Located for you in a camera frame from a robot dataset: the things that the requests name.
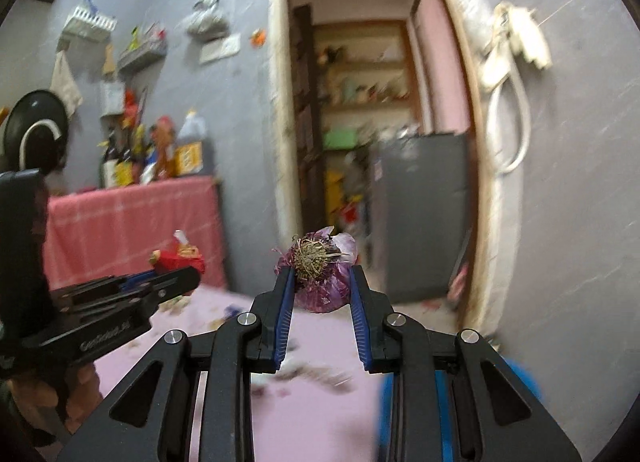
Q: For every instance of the white hanging towel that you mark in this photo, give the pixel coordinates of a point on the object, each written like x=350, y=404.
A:
x=66, y=84

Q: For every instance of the white wall switch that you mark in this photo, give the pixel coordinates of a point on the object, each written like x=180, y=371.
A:
x=220, y=50

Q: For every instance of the grey utensil holder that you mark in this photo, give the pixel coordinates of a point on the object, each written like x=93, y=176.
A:
x=112, y=96

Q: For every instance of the blue plastic bin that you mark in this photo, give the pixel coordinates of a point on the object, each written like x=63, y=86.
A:
x=522, y=378

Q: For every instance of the pink cloth item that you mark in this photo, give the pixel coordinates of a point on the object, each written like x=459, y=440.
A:
x=460, y=282

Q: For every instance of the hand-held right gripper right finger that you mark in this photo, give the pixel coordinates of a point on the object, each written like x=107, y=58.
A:
x=358, y=324

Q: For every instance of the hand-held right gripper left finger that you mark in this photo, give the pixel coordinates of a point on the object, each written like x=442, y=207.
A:
x=285, y=314

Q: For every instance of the red plastic bag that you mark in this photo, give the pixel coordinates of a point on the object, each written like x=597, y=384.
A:
x=132, y=109

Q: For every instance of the wooden spatula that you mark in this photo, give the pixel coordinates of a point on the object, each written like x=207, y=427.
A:
x=109, y=64

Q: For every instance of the dark sauce bottle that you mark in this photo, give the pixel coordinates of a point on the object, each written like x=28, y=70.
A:
x=110, y=166
x=125, y=169

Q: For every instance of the large cooking oil jug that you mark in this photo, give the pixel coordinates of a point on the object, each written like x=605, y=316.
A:
x=191, y=151

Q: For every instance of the pink floral tablecloth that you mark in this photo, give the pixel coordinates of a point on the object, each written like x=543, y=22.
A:
x=320, y=422

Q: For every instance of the person's left hand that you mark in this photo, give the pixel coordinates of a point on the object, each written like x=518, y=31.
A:
x=85, y=392

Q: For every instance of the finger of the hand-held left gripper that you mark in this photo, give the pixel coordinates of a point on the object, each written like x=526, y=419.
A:
x=175, y=284
x=135, y=282

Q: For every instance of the orange plastic bottle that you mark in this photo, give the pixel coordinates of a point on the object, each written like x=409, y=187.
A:
x=164, y=151

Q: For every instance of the pink checked cloth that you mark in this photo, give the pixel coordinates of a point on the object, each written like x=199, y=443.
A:
x=130, y=227

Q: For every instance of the green box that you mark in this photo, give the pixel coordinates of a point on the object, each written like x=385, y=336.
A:
x=342, y=139

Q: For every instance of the grey wall shelf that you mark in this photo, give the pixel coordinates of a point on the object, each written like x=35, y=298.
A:
x=142, y=54

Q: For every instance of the grey refrigerator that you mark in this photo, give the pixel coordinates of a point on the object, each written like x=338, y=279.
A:
x=425, y=217

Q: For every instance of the black wok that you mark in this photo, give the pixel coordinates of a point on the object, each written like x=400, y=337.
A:
x=30, y=111

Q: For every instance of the hanging clear plastic bag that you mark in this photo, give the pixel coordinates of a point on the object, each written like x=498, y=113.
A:
x=207, y=16

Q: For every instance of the orange wall hook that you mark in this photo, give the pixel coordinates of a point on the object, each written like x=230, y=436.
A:
x=258, y=37

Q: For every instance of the red onion piece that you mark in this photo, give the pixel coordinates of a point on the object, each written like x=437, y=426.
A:
x=320, y=289

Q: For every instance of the white wall rack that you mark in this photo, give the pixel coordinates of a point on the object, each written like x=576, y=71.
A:
x=90, y=20

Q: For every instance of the red snack packet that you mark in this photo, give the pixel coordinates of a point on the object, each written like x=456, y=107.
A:
x=180, y=260

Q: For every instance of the yellow plastic stool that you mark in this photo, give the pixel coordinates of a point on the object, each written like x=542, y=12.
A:
x=334, y=192

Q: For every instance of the wooden door frame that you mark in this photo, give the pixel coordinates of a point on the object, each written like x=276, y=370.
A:
x=281, y=141

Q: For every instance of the wooden wall shelves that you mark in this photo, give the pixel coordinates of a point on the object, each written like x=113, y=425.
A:
x=365, y=104

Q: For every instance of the dark wooden door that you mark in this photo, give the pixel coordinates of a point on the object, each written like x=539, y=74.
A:
x=305, y=116

